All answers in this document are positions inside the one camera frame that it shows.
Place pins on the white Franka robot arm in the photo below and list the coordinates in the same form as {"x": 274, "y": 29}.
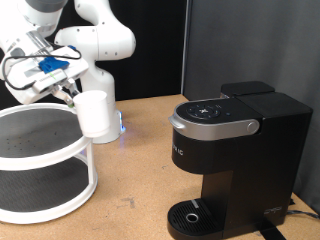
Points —
{"x": 100, "y": 43}

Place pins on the black tape strip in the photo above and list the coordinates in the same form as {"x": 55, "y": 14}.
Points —
{"x": 270, "y": 231}

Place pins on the white two-tier turntable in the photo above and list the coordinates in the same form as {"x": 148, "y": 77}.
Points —
{"x": 43, "y": 160}

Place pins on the black Keurig coffee machine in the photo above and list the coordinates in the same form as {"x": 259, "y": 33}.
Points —
{"x": 266, "y": 166}

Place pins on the small grey tape piece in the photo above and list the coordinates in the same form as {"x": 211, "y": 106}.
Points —
{"x": 195, "y": 203}

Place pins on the black slotted drip tray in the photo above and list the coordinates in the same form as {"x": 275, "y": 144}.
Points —
{"x": 180, "y": 213}

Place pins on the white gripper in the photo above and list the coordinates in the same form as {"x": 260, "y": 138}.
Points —
{"x": 40, "y": 83}

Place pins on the wrist camera blue mount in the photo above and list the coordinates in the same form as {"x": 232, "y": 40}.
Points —
{"x": 50, "y": 71}

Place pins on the grey backdrop curtain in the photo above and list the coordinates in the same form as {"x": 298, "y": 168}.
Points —
{"x": 293, "y": 50}

